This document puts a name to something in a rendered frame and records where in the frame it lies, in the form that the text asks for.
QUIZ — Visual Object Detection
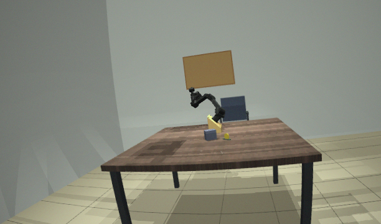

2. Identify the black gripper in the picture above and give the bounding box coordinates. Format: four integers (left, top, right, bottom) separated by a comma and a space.
189, 87, 195, 98

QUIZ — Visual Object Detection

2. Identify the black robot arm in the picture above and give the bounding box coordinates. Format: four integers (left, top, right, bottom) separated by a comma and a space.
191, 91, 226, 123

